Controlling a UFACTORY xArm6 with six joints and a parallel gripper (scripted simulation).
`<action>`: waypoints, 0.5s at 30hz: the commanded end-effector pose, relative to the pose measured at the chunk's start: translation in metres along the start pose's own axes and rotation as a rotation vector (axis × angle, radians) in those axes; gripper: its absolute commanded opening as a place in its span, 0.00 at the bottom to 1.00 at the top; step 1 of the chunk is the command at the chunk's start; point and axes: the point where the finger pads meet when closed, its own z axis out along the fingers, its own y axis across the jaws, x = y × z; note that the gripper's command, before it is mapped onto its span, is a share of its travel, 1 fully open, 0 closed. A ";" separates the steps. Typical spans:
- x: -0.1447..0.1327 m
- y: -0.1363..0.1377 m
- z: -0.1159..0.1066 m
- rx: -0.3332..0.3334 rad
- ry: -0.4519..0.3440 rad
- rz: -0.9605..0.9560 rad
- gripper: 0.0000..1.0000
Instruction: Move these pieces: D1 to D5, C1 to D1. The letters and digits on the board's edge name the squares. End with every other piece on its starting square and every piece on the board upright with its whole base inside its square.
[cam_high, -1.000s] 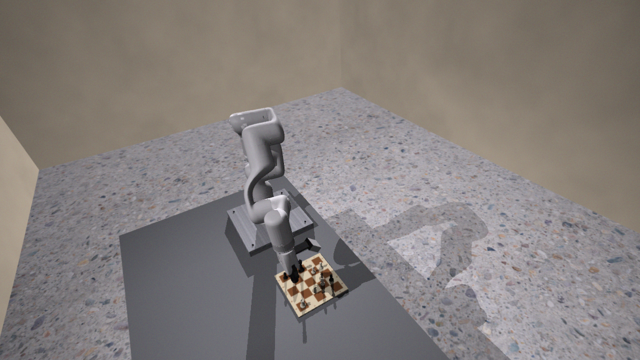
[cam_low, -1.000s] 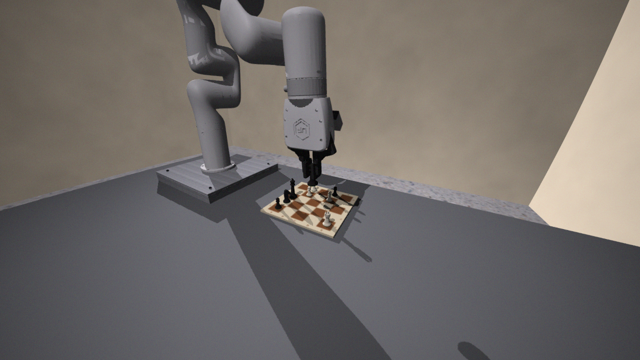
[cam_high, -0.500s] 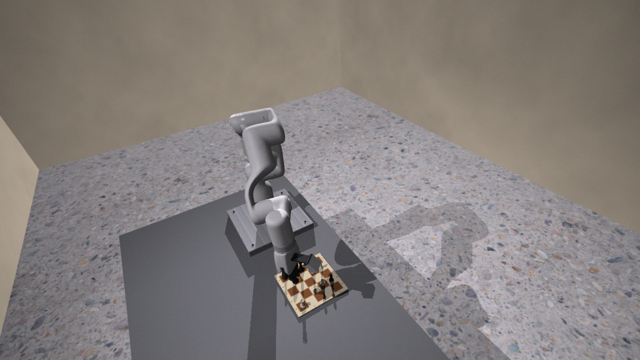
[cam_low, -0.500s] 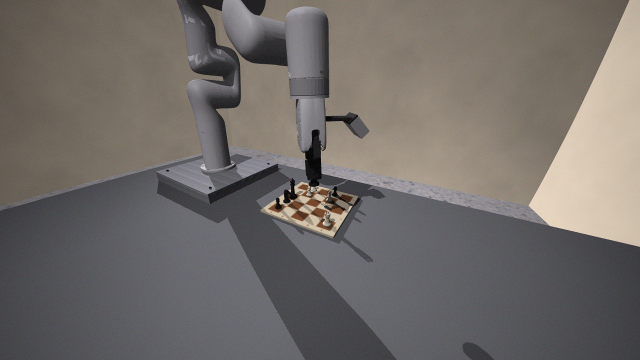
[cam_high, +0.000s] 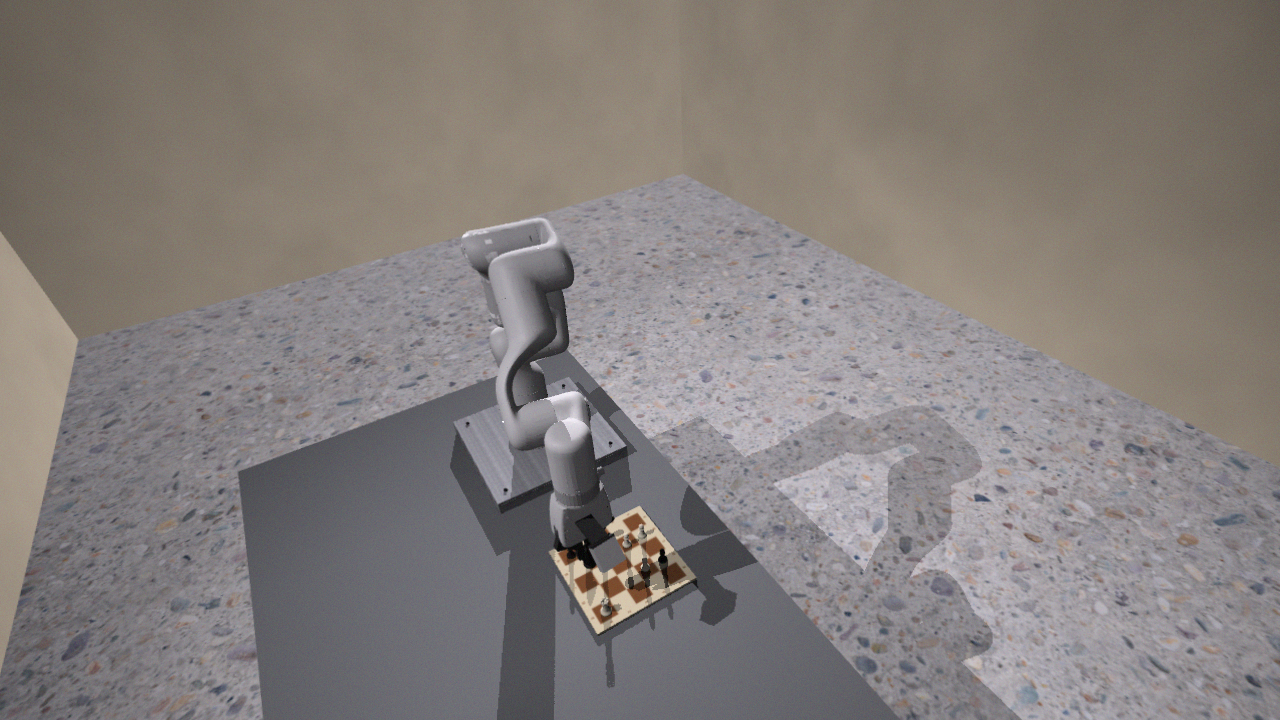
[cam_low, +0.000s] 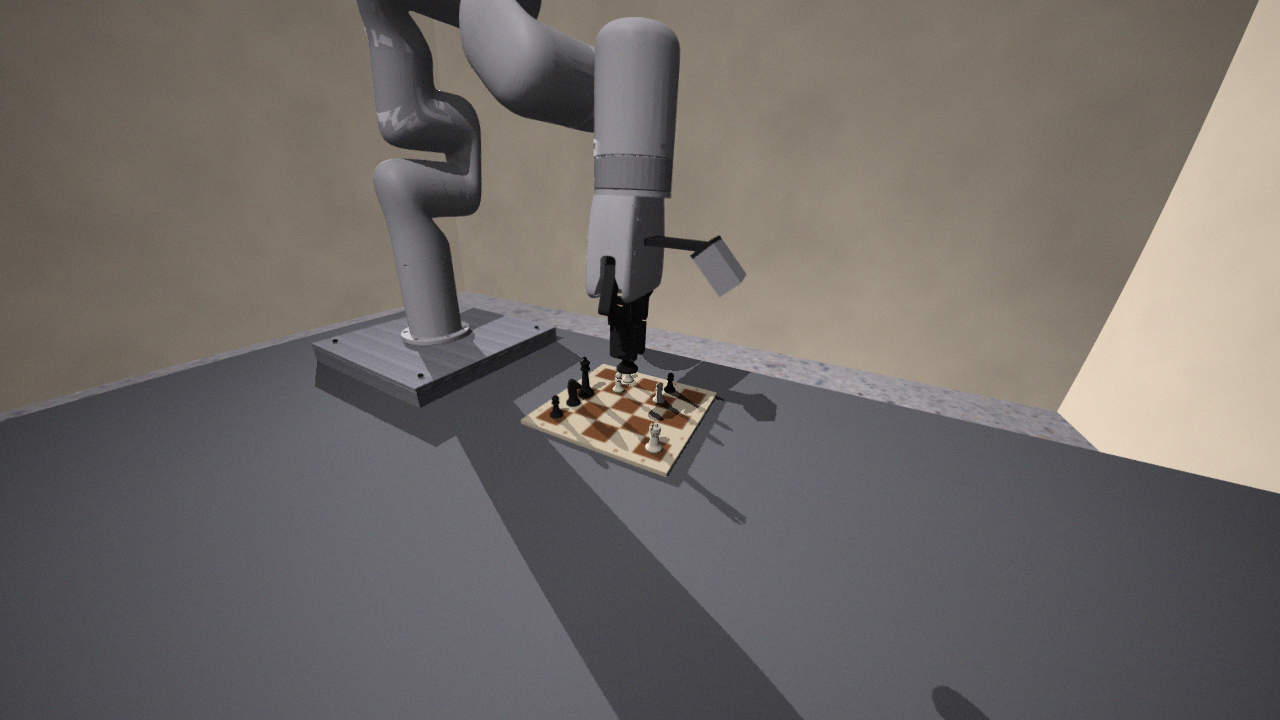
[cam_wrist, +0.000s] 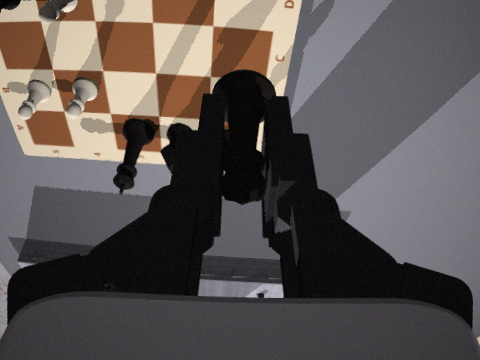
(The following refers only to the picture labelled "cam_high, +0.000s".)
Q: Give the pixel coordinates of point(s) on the brown and cream chessboard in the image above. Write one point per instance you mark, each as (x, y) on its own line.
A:
(628, 589)

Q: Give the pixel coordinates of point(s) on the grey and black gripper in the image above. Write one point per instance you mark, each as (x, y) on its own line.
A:
(564, 517)

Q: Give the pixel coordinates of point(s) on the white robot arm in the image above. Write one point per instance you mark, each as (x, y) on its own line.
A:
(518, 276)

